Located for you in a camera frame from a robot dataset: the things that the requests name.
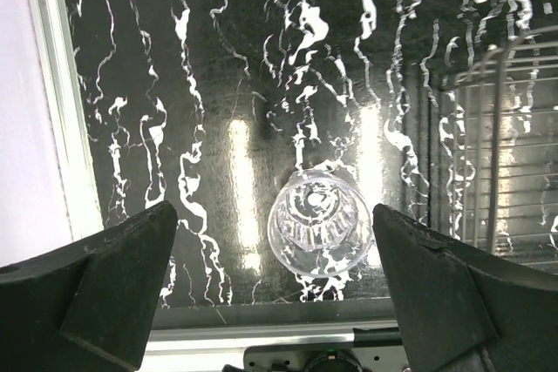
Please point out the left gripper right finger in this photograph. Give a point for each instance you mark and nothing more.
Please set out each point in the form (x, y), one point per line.
(459, 308)

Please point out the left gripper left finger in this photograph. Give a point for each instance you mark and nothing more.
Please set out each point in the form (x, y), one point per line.
(88, 306)

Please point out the clear drinking glass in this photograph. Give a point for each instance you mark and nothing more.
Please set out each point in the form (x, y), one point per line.
(319, 225)

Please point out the wire dish rack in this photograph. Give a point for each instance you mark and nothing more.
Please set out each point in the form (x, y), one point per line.
(493, 152)

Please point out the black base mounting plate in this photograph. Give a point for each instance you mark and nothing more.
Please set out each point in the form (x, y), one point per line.
(379, 349)

